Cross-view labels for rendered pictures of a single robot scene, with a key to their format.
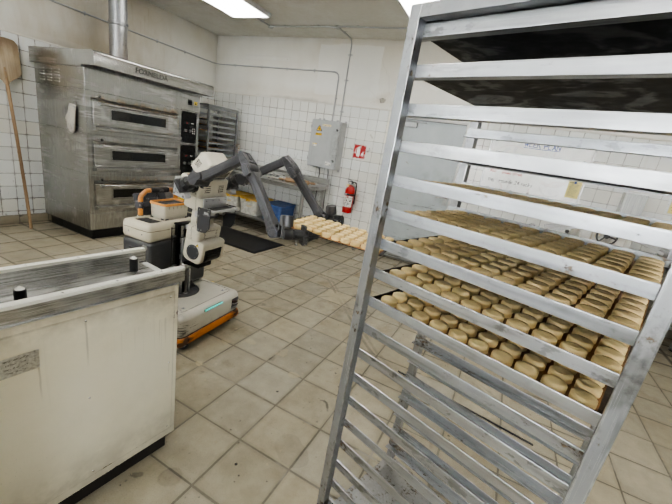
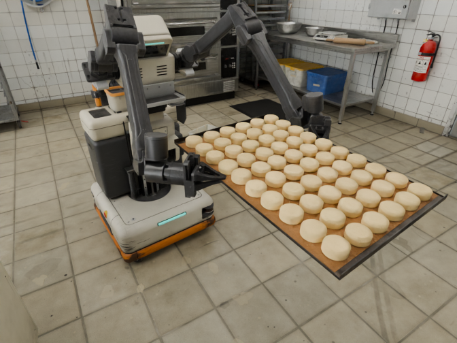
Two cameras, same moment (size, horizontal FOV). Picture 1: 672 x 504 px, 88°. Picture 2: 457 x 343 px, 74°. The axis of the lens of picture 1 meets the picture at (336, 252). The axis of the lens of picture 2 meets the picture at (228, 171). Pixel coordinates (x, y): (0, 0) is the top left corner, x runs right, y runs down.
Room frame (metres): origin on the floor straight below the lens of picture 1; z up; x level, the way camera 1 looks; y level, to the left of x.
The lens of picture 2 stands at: (1.30, -0.27, 1.41)
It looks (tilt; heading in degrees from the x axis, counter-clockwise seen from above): 31 degrees down; 35
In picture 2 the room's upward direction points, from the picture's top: straight up
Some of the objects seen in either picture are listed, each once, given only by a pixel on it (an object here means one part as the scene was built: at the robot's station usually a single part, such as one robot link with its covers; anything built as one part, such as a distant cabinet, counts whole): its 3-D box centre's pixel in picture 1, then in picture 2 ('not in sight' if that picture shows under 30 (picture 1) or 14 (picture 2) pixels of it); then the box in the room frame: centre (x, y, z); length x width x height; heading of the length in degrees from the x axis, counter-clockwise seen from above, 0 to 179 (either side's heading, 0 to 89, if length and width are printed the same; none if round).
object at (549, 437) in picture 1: (452, 376); not in sight; (0.78, -0.35, 0.96); 0.64 x 0.03 x 0.03; 48
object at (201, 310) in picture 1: (178, 303); (151, 203); (2.37, 1.12, 0.16); 0.67 x 0.64 x 0.25; 71
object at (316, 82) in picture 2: (278, 211); (326, 80); (5.54, 1.03, 0.36); 0.47 x 0.38 x 0.26; 157
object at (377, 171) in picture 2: not in sight; (375, 170); (2.07, -0.20, 1.01); 0.05 x 0.05 x 0.02
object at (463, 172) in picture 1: (431, 296); not in sight; (1.30, -0.40, 0.97); 0.03 x 0.03 x 1.70; 48
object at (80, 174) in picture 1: (131, 151); (178, 26); (4.64, 2.88, 1.01); 1.56 x 1.20 x 2.01; 156
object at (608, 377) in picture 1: (471, 313); not in sight; (0.78, -0.35, 1.14); 0.64 x 0.03 x 0.03; 48
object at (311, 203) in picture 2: not in sight; (311, 203); (1.84, -0.11, 1.01); 0.05 x 0.05 x 0.02
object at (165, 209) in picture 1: (169, 209); (128, 97); (2.41, 1.22, 0.87); 0.23 x 0.15 x 0.11; 161
